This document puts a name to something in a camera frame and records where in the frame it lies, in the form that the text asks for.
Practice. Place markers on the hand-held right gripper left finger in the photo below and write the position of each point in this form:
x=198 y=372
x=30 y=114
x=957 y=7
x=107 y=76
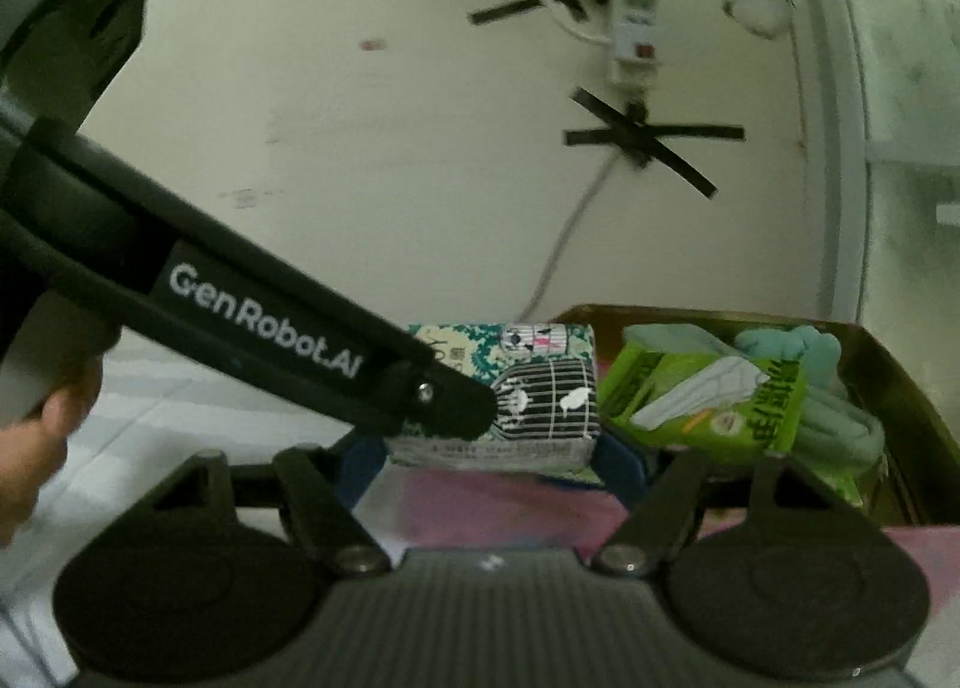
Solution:
x=364 y=467

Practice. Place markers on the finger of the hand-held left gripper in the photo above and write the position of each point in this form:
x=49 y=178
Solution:
x=450 y=406

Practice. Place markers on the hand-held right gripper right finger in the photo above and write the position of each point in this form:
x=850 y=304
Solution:
x=619 y=474

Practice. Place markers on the patterned black white teal packet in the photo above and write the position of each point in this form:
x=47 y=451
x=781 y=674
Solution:
x=540 y=388

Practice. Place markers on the green white-label packet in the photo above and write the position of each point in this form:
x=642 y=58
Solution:
x=697 y=403

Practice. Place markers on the teal plush toy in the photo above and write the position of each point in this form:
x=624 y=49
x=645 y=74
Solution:
x=787 y=350

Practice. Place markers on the gold metal tin box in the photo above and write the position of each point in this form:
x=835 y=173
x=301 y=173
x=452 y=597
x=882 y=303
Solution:
x=896 y=399

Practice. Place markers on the person's left hand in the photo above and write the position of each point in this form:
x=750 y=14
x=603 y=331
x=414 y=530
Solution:
x=37 y=463

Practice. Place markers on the pink packet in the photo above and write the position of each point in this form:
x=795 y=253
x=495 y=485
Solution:
x=487 y=508

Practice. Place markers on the teal rolled towel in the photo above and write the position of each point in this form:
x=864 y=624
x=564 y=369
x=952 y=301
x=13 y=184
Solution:
x=832 y=433

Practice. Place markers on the white power strip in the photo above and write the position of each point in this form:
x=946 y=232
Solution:
x=636 y=20

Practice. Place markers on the frosted glass window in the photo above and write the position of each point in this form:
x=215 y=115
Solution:
x=900 y=57

